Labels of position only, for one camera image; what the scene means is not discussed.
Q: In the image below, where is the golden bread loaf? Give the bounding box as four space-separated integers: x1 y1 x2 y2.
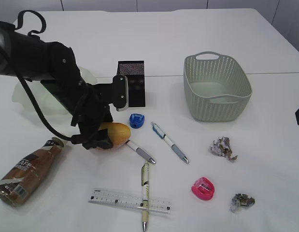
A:
96 122 131 150

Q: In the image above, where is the blue pencil sharpener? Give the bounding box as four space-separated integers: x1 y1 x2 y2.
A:
129 113 145 129

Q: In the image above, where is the small paper ball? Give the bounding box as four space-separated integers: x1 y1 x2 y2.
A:
230 193 256 212

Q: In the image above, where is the blue white ballpoint pen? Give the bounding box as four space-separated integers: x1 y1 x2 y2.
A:
151 122 190 164

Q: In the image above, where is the cream yellow ballpoint pen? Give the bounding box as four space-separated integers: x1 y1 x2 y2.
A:
142 161 149 232

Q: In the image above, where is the pale green plastic basket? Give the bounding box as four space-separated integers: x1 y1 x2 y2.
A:
183 52 252 122

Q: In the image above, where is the clear plastic ruler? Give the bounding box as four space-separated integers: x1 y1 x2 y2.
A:
88 188 172 214

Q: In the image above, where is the pink pencil sharpener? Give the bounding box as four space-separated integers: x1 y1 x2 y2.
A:
191 176 215 201

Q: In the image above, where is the large paper ball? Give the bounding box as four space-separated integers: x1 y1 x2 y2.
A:
209 136 238 162

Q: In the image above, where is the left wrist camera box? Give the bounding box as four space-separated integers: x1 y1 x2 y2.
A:
112 75 128 112

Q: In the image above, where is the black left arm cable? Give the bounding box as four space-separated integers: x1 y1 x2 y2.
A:
0 10 80 145

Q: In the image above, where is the brown coffee drink bottle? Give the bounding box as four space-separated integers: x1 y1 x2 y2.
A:
0 137 67 207

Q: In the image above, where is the pale green wavy glass bowl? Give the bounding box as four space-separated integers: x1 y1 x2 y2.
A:
12 67 97 116

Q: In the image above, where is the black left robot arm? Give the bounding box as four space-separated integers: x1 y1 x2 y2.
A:
0 21 114 149

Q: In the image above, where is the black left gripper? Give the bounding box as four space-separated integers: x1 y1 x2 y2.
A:
71 83 115 150

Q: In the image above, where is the black mesh pen holder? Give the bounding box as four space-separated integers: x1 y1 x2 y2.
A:
117 60 145 108

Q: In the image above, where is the white grey ballpoint pen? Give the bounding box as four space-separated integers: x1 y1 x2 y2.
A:
125 140 156 164

